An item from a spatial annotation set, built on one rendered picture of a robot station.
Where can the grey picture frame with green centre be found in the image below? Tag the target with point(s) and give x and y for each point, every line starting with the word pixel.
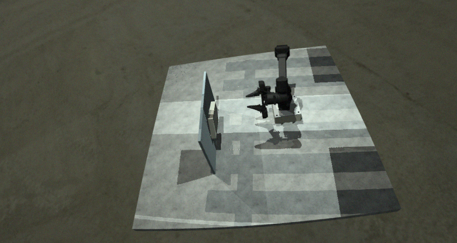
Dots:
pixel 213 120

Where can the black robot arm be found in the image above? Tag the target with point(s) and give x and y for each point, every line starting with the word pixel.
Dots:
pixel 282 88

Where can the grey flat panel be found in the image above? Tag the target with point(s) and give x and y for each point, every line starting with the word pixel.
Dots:
pixel 207 144

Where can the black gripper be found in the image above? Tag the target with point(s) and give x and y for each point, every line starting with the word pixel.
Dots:
pixel 270 98

